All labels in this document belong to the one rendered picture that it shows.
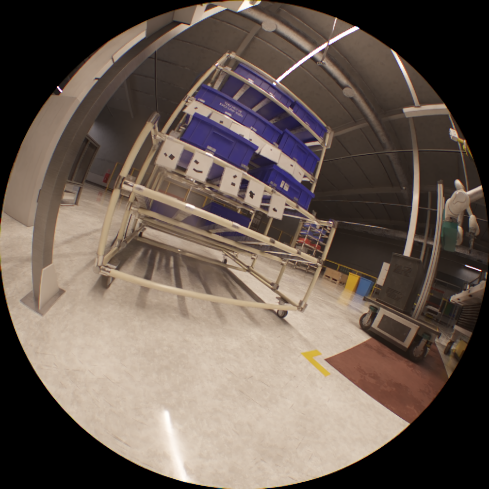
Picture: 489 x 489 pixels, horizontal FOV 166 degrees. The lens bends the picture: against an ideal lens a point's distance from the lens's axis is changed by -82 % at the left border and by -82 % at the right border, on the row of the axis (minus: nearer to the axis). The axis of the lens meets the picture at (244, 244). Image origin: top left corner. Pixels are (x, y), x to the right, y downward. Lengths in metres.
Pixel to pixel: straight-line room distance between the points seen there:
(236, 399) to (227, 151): 0.97
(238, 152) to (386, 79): 10.58
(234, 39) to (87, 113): 10.98
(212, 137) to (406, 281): 1.89
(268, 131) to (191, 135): 0.57
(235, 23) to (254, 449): 11.46
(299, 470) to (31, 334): 0.73
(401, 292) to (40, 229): 2.24
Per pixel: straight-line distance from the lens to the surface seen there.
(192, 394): 0.51
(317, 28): 10.18
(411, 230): 7.20
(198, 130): 0.85
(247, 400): 0.56
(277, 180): 0.97
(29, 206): 1.44
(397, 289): 1.86
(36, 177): 1.41
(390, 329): 1.77
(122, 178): 0.62
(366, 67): 10.73
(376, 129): 9.77
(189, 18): 0.85
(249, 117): 1.18
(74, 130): 0.59
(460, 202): 1.79
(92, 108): 0.61
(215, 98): 1.16
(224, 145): 0.86
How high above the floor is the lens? 0.43
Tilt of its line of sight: 3 degrees down
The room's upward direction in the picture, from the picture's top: 21 degrees clockwise
